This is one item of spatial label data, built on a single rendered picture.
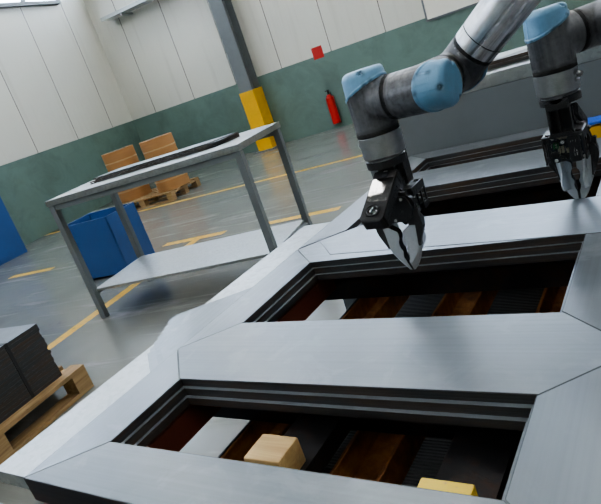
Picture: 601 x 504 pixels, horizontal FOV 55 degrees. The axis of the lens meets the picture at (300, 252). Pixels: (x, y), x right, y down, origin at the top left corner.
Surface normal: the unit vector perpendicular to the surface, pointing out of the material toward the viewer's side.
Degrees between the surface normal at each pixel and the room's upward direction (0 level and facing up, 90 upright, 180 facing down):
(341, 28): 90
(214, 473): 0
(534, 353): 0
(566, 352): 0
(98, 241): 90
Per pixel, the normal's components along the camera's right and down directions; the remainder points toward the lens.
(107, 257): -0.38, 0.40
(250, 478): -0.32, -0.90
